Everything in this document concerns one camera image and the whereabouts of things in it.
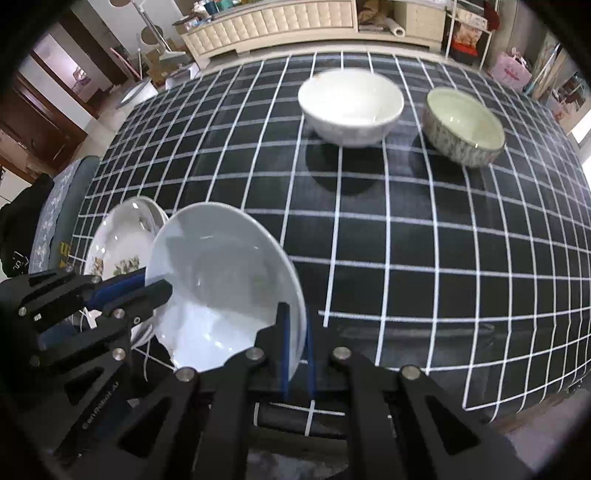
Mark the dark wooden door frame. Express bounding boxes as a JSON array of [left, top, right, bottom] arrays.
[[30, 7, 118, 118]]

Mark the grey cushion with yellow print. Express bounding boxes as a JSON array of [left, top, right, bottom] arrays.
[[48, 231, 86, 278]]

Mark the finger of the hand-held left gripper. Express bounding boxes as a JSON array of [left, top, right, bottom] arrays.
[[0, 268, 147, 333], [14, 281, 174, 462]]

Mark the dark cloth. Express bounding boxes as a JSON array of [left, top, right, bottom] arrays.
[[0, 173, 56, 281]]

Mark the bluish white bowl pink flower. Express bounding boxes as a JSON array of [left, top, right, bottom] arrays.
[[144, 202, 308, 374]]

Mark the patterned blue sofa cover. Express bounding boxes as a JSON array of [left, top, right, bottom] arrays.
[[34, 156, 100, 278]]

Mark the green patterned bowl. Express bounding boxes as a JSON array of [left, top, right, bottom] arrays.
[[422, 87, 505, 168]]

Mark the cream television cabinet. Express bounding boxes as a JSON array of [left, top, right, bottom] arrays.
[[178, 0, 447, 70]]

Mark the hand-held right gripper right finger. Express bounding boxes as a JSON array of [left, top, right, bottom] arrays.
[[305, 322, 539, 480]]

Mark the white plate with plant print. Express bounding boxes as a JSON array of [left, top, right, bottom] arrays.
[[83, 198, 162, 349]]

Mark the white bin with grey rim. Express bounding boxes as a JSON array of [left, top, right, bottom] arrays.
[[115, 76, 160, 110]]

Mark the beige patterned curtain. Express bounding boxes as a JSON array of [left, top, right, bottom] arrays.
[[526, 30, 571, 109]]

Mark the cardboard box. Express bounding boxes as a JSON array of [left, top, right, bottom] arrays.
[[143, 46, 178, 88]]

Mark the black checked tablecloth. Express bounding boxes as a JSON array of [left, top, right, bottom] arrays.
[[74, 50, 591, 437]]

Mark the pink bag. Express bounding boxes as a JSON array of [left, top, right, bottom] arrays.
[[489, 50, 533, 93]]

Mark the dark wooden door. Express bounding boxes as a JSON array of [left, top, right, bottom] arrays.
[[0, 74, 88, 181]]

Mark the white shelf rack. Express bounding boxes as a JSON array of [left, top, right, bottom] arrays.
[[444, 0, 505, 70]]

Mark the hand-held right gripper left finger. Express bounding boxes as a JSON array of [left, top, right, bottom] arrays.
[[78, 302, 291, 480]]

